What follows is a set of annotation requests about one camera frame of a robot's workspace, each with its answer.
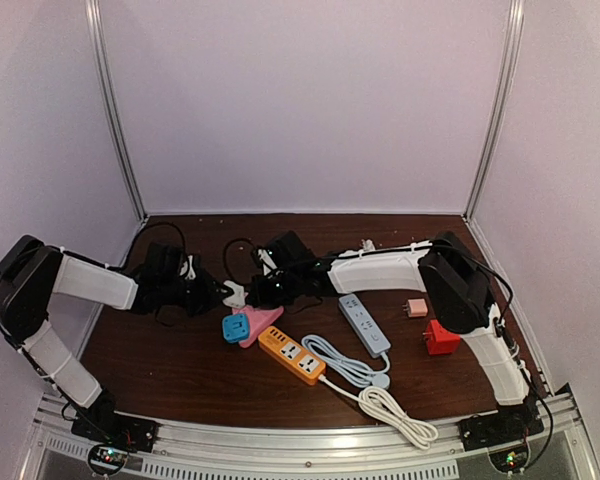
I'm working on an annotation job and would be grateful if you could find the white coiled cable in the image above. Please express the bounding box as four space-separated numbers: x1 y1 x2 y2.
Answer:
319 375 439 451

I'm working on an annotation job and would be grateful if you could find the right aluminium corner post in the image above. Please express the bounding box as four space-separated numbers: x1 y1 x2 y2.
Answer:
463 0 525 222

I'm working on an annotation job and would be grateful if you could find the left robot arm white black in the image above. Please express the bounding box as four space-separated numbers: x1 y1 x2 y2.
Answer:
0 235 233 444

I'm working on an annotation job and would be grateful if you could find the blue square plug adapter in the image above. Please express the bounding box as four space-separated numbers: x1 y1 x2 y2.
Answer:
222 313 251 344

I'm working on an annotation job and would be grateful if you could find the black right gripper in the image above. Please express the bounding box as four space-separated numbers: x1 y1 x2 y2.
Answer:
247 270 304 310

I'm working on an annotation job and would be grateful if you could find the left aluminium corner post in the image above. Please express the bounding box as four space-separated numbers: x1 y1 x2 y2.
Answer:
85 0 148 222

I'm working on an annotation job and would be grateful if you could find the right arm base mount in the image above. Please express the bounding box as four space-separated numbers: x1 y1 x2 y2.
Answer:
458 397 544 451

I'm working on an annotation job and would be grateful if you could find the light pink charger plug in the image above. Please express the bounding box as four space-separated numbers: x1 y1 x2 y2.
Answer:
403 298 428 318

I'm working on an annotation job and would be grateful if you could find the aluminium corner post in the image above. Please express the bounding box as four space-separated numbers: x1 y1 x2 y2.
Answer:
463 0 525 222
85 0 148 222

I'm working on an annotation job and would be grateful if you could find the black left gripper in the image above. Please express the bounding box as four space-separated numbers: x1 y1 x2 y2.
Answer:
160 269 234 318

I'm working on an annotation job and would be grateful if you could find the orange power strip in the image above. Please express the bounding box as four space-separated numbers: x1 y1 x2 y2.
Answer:
257 326 326 386

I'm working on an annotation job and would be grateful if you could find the light blue power strip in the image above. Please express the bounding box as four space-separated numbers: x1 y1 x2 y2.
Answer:
338 294 391 358

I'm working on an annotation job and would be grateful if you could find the aluminium front frame rail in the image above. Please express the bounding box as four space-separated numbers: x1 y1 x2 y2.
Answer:
15 394 600 479

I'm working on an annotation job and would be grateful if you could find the white square plug adapter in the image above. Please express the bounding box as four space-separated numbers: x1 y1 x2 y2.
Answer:
223 280 246 309

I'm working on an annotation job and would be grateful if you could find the pink triangular power socket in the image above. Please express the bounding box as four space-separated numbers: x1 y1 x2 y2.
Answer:
232 305 284 349

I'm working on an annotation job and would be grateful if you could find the red plug adapter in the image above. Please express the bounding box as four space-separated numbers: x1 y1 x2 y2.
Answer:
423 319 462 356

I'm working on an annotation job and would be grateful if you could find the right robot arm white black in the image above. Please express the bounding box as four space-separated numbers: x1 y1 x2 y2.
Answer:
224 231 542 442

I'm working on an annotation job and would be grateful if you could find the light blue coiled cable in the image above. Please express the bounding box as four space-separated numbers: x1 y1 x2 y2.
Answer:
300 334 394 391

